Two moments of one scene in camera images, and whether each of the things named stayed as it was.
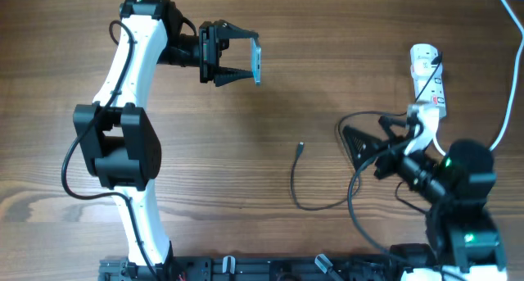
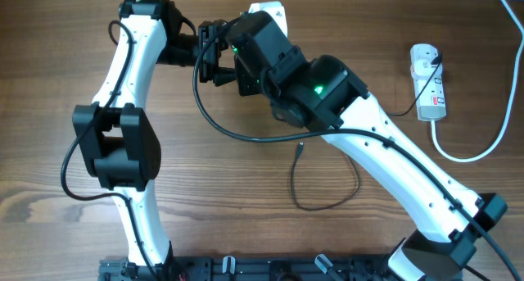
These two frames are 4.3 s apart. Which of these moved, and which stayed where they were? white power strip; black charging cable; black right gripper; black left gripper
Moved: black right gripper
Stayed: black left gripper; black charging cable; white power strip
